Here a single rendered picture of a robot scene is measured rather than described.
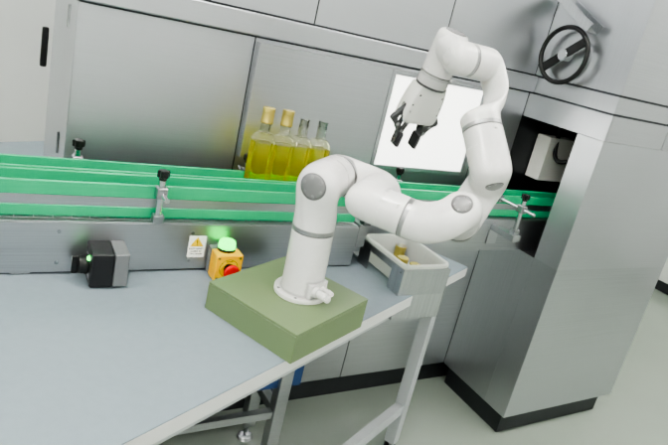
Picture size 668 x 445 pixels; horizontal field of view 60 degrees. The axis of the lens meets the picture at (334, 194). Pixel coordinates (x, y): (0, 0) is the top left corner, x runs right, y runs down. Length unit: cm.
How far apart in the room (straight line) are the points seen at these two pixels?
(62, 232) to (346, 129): 92
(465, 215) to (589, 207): 116
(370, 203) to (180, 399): 51
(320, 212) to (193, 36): 68
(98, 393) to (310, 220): 51
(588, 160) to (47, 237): 170
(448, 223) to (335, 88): 81
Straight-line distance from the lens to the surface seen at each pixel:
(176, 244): 147
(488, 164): 119
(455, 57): 128
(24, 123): 468
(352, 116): 187
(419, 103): 139
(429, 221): 114
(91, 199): 141
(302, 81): 176
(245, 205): 151
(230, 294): 129
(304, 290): 129
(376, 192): 118
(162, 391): 110
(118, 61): 162
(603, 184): 226
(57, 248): 142
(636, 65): 219
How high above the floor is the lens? 141
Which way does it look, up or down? 16 degrees down
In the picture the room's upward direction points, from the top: 13 degrees clockwise
